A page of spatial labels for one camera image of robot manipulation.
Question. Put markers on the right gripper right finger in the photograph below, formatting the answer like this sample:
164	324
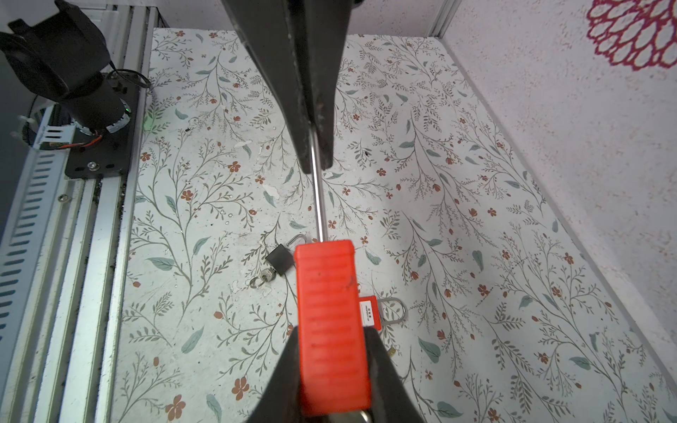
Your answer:
390	402

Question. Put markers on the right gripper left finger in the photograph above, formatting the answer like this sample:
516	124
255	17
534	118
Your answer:
280	401

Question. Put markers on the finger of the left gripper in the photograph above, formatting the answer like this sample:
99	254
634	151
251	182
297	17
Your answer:
266	30
321	32

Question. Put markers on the red padlock with warning label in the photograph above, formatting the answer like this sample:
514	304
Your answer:
335	385

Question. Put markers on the red padlock with property label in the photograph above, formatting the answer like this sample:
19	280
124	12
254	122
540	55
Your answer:
377	313

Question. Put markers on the black padlock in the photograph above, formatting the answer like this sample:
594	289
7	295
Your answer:
281	259

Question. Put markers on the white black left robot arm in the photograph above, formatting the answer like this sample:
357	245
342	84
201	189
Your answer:
59	57

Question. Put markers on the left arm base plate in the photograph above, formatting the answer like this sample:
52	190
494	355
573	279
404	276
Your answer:
106	123

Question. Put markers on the aluminium front rail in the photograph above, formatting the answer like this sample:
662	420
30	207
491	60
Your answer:
63	264

